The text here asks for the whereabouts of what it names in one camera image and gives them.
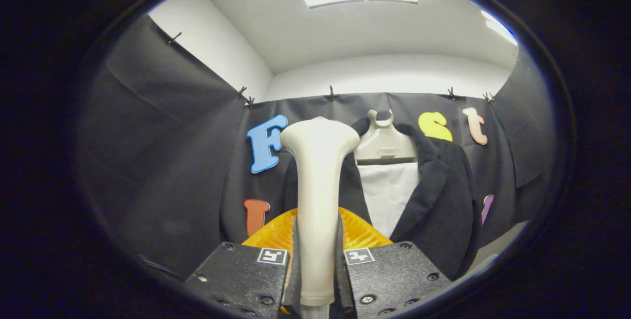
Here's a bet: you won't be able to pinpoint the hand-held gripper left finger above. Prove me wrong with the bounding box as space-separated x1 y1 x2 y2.
182 207 299 317

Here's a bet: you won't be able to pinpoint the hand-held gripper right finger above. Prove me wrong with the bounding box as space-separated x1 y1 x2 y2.
338 207 452 317

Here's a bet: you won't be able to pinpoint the white shirt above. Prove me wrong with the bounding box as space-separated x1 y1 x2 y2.
357 162 421 238

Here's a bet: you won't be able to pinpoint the black suit jacket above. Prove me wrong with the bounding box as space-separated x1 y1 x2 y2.
283 117 481 281

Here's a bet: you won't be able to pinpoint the white garment steamer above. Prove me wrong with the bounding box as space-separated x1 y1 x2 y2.
280 117 360 319

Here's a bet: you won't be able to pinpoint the white clothes hanger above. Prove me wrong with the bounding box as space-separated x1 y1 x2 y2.
354 109 419 164

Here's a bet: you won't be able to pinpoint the grey cabinet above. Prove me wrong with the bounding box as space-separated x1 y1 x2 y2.
466 220 529 275

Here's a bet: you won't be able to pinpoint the black backdrop cloth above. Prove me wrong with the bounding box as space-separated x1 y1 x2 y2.
79 13 558 280

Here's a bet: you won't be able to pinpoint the narrow ceiling light panel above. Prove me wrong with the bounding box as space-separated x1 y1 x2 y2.
481 9 518 47

